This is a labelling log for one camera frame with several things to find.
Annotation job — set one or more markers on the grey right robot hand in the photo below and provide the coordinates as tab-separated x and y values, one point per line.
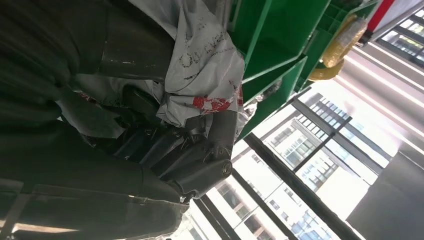
82	172

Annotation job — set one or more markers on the green crate holding black coils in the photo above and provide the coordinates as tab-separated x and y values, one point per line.
281	96

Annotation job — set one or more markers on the empty green plastic crate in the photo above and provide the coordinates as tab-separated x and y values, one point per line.
281	33

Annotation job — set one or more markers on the green crate holding yellow coils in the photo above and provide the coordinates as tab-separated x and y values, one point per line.
324	39

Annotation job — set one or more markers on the window with black frame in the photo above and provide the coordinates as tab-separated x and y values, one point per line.
298	185

